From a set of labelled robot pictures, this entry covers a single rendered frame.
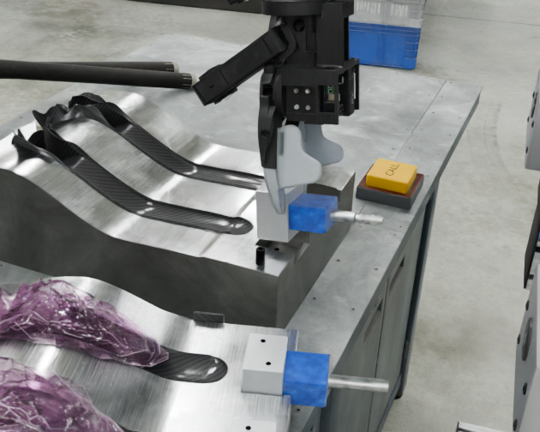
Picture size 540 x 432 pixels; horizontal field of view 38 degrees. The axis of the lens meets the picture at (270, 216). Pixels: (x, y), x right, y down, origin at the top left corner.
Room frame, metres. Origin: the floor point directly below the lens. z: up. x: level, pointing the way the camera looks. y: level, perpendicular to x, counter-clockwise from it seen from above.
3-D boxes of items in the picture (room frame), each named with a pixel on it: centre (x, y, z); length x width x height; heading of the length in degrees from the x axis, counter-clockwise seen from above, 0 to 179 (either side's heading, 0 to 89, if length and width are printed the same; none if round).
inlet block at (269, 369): (0.53, -0.05, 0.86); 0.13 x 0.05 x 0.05; 85
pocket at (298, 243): (0.72, -0.02, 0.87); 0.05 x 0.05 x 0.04; 68
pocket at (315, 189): (0.82, -0.06, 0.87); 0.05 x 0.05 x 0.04; 68
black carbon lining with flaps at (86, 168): (0.84, 0.16, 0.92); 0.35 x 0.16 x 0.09; 68
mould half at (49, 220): (0.86, 0.17, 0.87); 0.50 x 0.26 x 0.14; 68
